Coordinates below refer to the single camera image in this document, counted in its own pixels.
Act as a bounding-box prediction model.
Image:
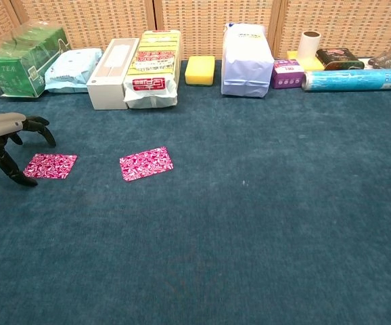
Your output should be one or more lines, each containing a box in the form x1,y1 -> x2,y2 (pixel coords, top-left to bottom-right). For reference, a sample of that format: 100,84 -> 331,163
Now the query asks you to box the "pink patterned packet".
119,146 -> 175,183
23,153 -> 78,180

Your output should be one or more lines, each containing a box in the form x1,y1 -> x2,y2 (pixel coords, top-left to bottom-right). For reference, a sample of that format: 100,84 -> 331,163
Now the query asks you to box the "yellow sponge multipack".
122,29 -> 182,110

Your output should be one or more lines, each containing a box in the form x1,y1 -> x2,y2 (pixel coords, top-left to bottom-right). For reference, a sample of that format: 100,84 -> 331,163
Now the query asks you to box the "green tea bag box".
0,20 -> 73,99

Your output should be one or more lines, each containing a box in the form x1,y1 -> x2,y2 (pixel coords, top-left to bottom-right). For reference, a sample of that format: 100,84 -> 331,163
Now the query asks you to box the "white paper bag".
221,22 -> 275,99

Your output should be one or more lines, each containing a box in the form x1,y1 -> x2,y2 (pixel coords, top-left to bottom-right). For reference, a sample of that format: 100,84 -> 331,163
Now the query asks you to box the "white power strip box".
86,37 -> 141,111

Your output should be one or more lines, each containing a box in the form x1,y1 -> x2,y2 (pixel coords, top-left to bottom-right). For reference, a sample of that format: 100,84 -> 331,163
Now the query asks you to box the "dark metal tin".
315,47 -> 365,71

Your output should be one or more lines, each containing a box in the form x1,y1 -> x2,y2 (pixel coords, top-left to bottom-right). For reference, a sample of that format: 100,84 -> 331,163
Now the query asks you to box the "light blue wet wipes pack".
44,47 -> 104,93

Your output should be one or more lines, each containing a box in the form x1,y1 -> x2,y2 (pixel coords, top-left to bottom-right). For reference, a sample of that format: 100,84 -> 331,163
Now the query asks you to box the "small purple box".
271,58 -> 305,90

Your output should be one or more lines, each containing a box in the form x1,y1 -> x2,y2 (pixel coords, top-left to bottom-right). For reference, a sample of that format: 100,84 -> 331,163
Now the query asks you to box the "wicker folding screen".
0,0 -> 391,62

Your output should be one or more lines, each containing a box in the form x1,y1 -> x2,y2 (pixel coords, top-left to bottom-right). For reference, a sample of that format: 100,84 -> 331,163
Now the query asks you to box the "blue cling film roll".
300,68 -> 391,93

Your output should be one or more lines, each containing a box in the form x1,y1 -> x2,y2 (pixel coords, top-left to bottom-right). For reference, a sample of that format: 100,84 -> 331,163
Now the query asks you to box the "teal table mat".
0,59 -> 391,325

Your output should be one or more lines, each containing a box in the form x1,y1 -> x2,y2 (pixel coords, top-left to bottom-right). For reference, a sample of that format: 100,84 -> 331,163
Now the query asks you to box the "yellow sponge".
185,56 -> 216,87
286,50 -> 325,72

